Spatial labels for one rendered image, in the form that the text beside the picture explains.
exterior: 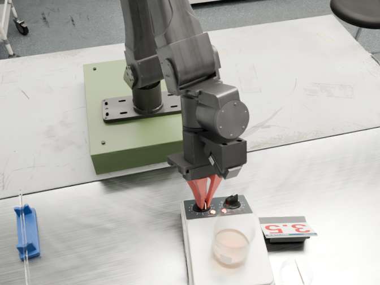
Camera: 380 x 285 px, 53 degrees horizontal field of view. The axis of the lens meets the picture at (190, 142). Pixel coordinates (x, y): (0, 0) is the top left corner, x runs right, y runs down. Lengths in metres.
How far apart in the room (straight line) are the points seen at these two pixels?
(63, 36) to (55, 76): 1.89
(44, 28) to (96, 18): 0.38
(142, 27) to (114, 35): 2.19
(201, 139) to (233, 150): 0.06
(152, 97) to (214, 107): 0.28
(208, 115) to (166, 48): 0.12
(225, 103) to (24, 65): 0.74
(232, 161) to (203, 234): 0.14
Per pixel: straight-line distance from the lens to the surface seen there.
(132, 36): 0.71
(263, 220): 0.75
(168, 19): 0.57
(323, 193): 0.82
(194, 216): 0.67
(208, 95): 0.54
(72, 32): 3.00
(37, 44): 2.95
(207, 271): 0.60
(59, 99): 1.01
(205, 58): 0.58
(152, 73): 0.74
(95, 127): 0.82
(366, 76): 1.13
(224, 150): 0.54
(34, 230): 0.77
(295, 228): 0.73
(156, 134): 0.79
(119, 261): 0.71
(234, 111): 0.54
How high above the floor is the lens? 1.54
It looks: 49 degrees down
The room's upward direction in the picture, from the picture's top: straight up
